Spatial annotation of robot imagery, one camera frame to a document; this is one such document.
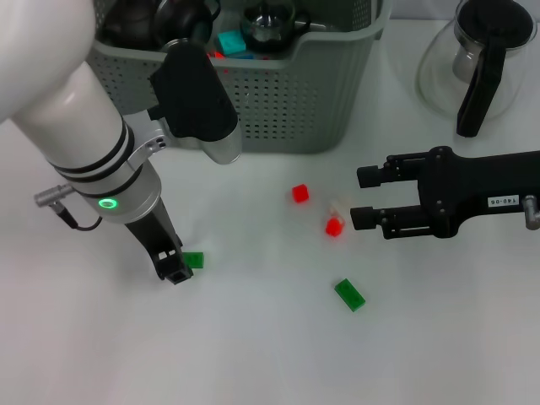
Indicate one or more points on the orange-red wedge brick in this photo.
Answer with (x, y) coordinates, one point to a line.
(216, 54)

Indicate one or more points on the left wrist camera housing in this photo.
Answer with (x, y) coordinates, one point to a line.
(198, 101)

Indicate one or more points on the blue square brick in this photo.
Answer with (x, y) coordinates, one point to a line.
(244, 55)

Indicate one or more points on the green rectangular brick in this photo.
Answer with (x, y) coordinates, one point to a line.
(350, 295)
(195, 260)

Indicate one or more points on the grey perforated storage bin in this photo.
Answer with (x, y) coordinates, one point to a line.
(295, 105)

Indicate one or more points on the black ceramic teapot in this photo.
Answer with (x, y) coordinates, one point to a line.
(126, 25)

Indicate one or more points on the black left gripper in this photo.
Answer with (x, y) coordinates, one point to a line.
(154, 228)

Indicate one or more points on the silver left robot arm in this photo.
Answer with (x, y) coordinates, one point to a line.
(76, 126)

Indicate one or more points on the small red cube brick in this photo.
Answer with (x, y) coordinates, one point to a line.
(300, 194)
(333, 227)

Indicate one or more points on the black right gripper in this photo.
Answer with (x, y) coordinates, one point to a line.
(464, 181)

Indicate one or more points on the cyan square brick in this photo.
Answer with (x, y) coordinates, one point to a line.
(231, 42)

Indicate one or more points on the white toy brick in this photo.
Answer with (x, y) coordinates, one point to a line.
(338, 203)

